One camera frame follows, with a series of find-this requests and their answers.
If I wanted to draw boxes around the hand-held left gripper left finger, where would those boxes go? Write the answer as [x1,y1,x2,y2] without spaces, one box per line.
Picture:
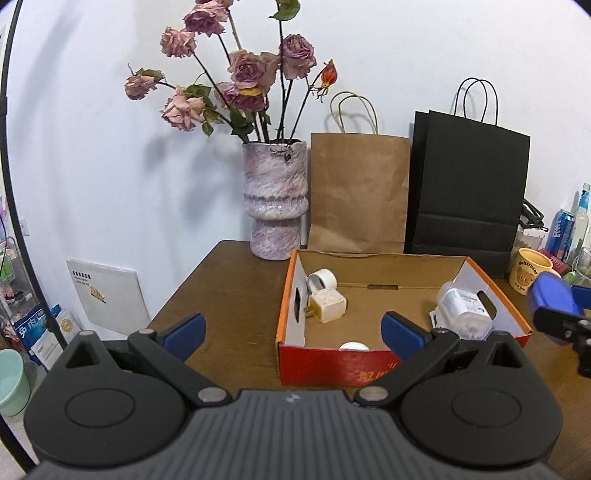
[65,313,232,408]

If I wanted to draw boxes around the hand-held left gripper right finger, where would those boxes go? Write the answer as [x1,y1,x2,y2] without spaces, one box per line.
[355,311,527,409]

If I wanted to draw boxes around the clear plastic pill container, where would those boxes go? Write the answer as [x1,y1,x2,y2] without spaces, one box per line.
[436,282,494,340]

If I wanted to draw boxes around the red cardboard box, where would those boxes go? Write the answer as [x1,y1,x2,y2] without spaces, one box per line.
[276,248,533,387]

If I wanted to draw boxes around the beige plug adapter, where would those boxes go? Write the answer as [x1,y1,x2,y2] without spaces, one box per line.
[303,288,347,324]

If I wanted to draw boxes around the white tape ring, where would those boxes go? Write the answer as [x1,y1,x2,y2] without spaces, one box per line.
[307,269,338,292]

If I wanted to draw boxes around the dark red small box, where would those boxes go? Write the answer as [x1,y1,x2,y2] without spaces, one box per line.
[538,249,572,276]

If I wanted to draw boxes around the yellow bear mug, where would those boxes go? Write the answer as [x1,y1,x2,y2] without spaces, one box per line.
[509,248,561,296]

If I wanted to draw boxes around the blue drink can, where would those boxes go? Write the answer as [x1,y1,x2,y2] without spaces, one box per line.
[545,210,575,261]

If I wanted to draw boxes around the clear container with black clips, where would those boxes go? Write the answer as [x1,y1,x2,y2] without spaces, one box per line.
[512,198,550,259]

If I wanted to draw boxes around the clear plastic bottle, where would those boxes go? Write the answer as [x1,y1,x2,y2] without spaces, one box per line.
[570,182,591,273]

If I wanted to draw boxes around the black paper bag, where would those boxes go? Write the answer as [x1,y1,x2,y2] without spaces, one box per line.
[404,78,531,278]

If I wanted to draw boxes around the brown paper bag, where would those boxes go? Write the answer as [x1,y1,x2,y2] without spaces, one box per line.
[307,91,411,254]

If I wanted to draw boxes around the blue white snack packet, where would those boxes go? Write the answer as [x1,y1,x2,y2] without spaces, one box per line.
[11,305,63,365]

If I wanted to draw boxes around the pink mottled vase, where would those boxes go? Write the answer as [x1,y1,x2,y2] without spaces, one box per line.
[243,139,308,261]

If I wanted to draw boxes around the green plastic basin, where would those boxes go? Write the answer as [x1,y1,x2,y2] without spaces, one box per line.
[0,348,31,416]

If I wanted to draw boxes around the cluttered storage shelf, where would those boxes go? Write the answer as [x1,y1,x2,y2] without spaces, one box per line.
[0,194,28,305]

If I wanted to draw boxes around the dried pink roses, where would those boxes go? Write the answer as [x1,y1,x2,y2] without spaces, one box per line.
[124,0,340,144]

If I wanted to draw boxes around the white wall panel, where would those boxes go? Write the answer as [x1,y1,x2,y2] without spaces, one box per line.
[66,258,151,328]

